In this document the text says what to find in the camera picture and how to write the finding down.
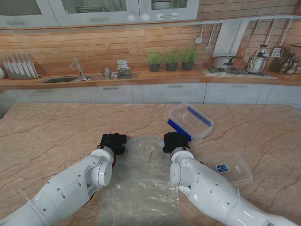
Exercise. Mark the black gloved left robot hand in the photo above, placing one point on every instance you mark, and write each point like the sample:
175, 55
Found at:
113, 142

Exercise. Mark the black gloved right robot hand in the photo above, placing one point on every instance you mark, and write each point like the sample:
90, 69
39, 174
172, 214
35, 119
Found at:
175, 141

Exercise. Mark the clear plastic crate blue clips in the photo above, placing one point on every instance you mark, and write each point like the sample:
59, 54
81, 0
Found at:
175, 124

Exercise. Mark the clear plastic bag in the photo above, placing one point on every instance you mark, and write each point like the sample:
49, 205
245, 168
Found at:
143, 188

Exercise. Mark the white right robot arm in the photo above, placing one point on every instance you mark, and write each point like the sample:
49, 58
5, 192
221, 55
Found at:
211, 188

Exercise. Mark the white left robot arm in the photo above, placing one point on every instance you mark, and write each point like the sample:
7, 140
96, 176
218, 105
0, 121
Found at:
65, 188

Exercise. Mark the clear plastic crate lid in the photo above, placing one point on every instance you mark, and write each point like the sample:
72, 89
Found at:
235, 169

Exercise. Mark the printed kitchen backdrop banner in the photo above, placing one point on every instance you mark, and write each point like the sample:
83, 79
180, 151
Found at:
94, 44

